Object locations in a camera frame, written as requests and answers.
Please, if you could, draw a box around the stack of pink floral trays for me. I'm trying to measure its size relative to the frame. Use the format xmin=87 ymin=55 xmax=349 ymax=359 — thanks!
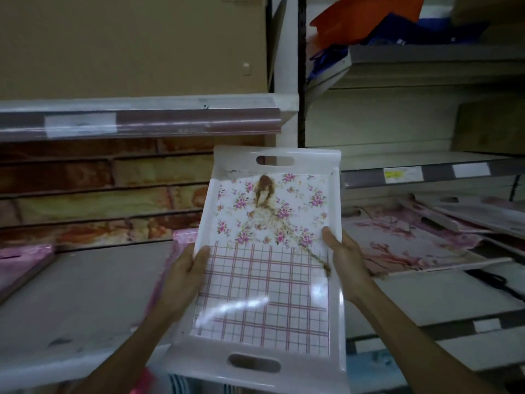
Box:
xmin=0 ymin=244 xmax=56 ymax=302

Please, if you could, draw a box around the white magnolia print tray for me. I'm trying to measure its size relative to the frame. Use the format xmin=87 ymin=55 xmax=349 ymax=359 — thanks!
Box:
xmin=342 ymin=215 xmax=511 ymax=277

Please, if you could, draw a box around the large plain cardboard box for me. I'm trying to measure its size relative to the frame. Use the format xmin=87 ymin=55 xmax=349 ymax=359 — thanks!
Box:
xmin=0 ymin=0 xmax=288 ymax=100

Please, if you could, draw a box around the black power cord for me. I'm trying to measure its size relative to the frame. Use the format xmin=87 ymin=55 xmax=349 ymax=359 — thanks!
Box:
xmin=465 ymin=268 xmax=525 ymax=302

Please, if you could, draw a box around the person's right hand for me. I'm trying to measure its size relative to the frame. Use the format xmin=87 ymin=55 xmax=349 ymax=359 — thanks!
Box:
xmin=322 ymin=227 xmax=377 ymax=304

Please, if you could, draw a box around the person's left forearm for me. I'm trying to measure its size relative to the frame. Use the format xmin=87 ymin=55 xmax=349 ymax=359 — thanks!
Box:
xmin=69 ymin=307 xmax=185 ymax=394

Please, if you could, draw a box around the person's left hand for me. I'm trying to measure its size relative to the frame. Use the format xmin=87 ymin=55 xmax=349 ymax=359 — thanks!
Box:
xmin=154 ymin=243 xmax=211 ymax=325

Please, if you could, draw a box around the orange bag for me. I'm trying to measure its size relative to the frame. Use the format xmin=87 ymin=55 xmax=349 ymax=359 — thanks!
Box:
xmin=310 ymin=0 xmax=426 ymax=52

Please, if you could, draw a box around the blue bag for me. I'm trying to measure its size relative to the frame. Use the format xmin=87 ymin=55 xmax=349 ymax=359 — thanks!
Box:
xmin=306 ymin=11 xmax=491 ymax=80

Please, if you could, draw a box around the person's right forearm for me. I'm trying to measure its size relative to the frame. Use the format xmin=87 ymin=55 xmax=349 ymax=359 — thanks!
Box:
xmin=348 ymin=281 xmax=509 ymax=394

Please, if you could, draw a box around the pink peony print tray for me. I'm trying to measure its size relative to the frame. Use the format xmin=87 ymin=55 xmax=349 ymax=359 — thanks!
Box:
xmin=145 ymin=227 xmax=200 ymax=325

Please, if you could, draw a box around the pink plastic scoop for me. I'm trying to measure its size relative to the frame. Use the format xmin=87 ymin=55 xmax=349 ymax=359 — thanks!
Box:
xmin=130 ymin=367 xmax=158 ymax=394

